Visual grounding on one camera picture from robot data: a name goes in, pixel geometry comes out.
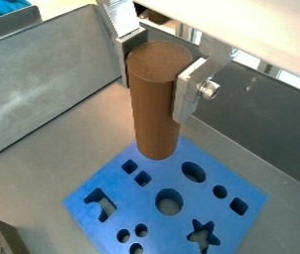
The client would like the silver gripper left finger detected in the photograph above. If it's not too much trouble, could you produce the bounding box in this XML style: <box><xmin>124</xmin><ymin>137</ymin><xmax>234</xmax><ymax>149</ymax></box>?
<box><xmin>96</xmin><ymin>0</ymin><xmax>147</xmax><ymax>86</ymax></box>

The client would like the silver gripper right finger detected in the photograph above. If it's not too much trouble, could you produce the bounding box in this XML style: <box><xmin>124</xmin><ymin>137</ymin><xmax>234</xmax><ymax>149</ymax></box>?
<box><xmin>172</xmin><ymin>34</ymin><xmax>234</xmax><ymax>124</ymax></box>

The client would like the brown round cylinder peg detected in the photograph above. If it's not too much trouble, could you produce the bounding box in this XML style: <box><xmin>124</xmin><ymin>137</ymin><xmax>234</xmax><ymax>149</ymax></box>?
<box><xmin>125</xmin><ymin>41</ymin><xmax>192</xmax><ymax>160</ymax></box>

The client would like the grey tray side panel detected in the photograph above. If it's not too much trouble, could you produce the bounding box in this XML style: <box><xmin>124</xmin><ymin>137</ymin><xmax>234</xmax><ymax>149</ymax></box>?
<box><xmin>0</xmin><ymin>5</ymin><xmax>120</xmax><ymax>152</ymax></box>

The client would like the blue shape sorter board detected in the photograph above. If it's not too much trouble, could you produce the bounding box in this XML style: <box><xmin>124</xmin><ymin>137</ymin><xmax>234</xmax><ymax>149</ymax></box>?
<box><xmin>64</xmin><ymin>138</ymin><xmax>266</xmax><ymax>254</ymax></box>

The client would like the black bracket corner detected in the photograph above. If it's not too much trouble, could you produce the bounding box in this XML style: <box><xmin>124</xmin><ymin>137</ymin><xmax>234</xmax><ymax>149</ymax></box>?
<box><xmin>0</xmin><ymin>220</ymin><xmax>30</xmax><ymax>254</ymax></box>

